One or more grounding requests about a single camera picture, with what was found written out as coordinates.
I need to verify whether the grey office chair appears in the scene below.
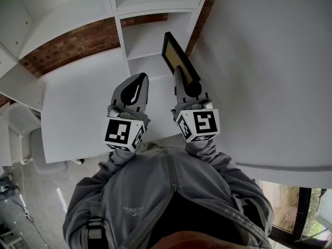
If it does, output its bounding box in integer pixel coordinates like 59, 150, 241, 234
7, 103, 70, 175

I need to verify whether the person's right forearm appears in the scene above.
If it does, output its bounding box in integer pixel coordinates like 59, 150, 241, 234
184, 139, 260, 191

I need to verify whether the person's grey zip jacket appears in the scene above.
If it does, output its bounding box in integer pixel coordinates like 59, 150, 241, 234
62, 145, 274, 249

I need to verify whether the person's face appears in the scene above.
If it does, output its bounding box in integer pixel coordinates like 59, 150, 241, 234
153, 231, 250, 249

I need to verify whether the person's left forearm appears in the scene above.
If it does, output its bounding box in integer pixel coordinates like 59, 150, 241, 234
98, 149, 141, 181

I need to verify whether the black framed window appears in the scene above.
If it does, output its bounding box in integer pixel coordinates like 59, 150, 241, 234
259, 179, 332, 245

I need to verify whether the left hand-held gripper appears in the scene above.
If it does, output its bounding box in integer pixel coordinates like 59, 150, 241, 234
104, 72, 151, 154

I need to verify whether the grey black shoulder strap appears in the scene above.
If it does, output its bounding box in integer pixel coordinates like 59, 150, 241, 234
87, 216, 106, 249

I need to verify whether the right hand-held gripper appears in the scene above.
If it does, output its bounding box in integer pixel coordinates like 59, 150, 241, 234
170, 67, 222, 143

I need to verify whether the person's black shirt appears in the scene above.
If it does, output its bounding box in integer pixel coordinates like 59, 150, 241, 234
149, 193, 247, 246

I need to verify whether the black framed picture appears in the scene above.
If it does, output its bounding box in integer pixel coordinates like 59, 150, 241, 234
161, 32, 202, 88

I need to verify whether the white shelf unit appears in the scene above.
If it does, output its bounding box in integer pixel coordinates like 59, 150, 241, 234
0, 0, 212, 88

